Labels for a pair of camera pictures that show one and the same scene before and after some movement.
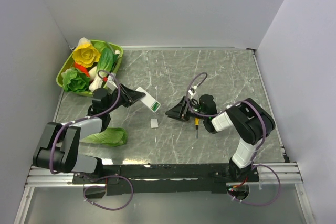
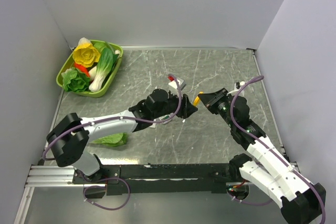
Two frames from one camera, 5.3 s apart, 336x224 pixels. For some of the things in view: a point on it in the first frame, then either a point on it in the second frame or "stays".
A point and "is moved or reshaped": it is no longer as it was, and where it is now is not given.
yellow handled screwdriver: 197,121 is moved or reshaped
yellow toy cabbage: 86,55 stays
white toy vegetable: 84,40 stays
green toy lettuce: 75,81 stays
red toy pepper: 83,69 stays
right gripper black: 180,110 to 211,99
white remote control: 148,100 is moved or reshaped
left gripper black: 130,96 to 186,108
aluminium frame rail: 38,177 stays
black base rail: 203,179 stays
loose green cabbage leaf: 114,137 stays
